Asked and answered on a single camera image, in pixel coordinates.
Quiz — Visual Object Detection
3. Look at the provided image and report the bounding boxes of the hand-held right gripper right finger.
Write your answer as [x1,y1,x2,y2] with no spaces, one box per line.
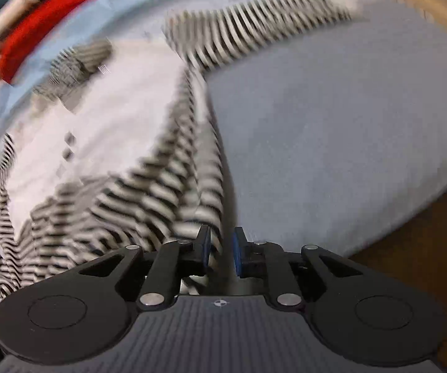
[233,226,369,312]

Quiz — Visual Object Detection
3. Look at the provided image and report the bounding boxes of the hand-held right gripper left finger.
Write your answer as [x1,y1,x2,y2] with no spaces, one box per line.
[74,224,212,312]

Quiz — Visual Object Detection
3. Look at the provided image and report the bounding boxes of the black white striped hooded jacket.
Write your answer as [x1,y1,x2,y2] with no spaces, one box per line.
[0,0,358,308]

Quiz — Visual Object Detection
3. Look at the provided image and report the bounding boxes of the grey bed sheet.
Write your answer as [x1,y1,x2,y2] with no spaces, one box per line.
[204,0,447,259]

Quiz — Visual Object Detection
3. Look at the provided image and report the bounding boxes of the red cloth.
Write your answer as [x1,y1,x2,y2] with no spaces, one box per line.
[0,0,105,84]

